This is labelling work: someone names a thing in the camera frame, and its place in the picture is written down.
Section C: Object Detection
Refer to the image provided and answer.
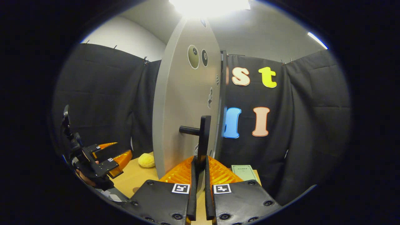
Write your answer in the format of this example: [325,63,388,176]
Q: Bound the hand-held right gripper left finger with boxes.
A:
[120,156,198,225]

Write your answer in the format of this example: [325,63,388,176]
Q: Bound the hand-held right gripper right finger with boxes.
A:
[205,156,282,225]

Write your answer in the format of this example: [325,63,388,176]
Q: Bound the black door handle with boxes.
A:
[179,115,212,171]

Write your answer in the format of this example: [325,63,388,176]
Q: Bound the grey cabinet door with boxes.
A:
[152,16,222,182]

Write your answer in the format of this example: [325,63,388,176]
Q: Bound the yellow bumpy fruit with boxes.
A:
[138,153,156,168]

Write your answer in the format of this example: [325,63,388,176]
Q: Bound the green notebook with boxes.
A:
[231,165,259,183]

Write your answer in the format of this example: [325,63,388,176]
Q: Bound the black backdrop cloth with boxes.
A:
[52,43,352,207]

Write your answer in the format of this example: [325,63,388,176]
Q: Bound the large ceiling light panel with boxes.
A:
[169,0,250,18]

